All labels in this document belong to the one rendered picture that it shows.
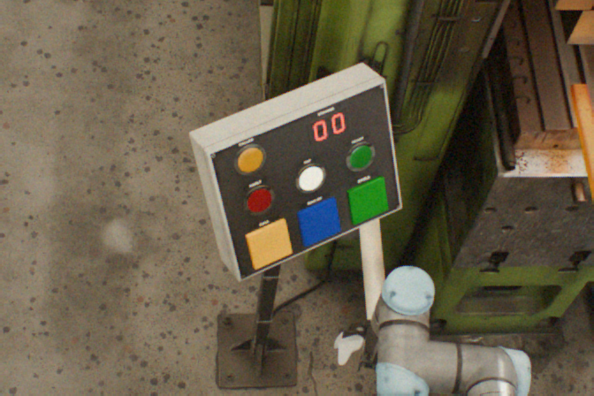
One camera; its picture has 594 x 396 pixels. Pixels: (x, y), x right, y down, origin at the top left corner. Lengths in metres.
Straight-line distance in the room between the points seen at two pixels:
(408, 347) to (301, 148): 0.44
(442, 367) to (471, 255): 0.92
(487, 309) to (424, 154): 0.57
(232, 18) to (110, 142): 0.57
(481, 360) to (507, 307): 1.29
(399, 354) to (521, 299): 1.35
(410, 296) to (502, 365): 0.16
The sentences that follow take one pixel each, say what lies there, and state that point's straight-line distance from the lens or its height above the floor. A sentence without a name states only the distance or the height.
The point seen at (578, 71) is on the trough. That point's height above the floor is 0.99.
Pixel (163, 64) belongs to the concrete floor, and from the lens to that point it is 3.34.
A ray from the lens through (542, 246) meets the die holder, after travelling 2.53.
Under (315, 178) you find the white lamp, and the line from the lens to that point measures 1.92.
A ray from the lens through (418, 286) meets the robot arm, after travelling 1.64.
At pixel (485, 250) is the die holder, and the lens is 2.51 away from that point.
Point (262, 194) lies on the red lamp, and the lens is 1.88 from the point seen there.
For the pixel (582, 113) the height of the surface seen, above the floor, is 1.01.
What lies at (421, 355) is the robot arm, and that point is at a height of 1.27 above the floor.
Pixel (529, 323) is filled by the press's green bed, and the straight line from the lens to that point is 3.00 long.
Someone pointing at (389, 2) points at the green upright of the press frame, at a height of 1.20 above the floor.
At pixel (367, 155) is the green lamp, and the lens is 1.95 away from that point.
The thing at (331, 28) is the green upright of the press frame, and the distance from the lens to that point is 2.71.
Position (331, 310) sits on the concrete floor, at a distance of 3.00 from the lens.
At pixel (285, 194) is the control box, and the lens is 1.91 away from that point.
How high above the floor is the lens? 2.77
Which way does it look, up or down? 61 degrees down
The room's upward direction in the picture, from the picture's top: 10 degrees clockwise
